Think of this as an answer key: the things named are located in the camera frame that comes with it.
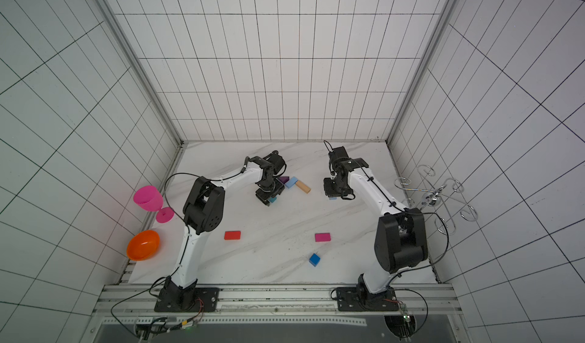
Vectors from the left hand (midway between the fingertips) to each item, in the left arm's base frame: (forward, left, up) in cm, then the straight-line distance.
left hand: (275, 199), depth 96 cm
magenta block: (-16, -19, -2) cm, 25 cm away
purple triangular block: (+10, -3, +1) cm, 11 cm away
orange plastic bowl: (-20, +48, +1) cm, 53 cm away
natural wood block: (+9, -11, -1) cm, 14 cm away
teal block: (-3, +1, +5) cm, 6 cm away
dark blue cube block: (-25, -16, +1) cm, 29 cm away
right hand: (0, -24, +9) cm, 26 cm away
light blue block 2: (-5, -23, +10) cm, 26 cm away
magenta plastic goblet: (-9, +44, +15) cm, 47 cm away
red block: (-16, +16, -1) cm, 23 cm away
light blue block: (+9, -6, 0) cm, 11 cm away
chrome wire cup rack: (-17, -54, +28) cm, 63 cm away
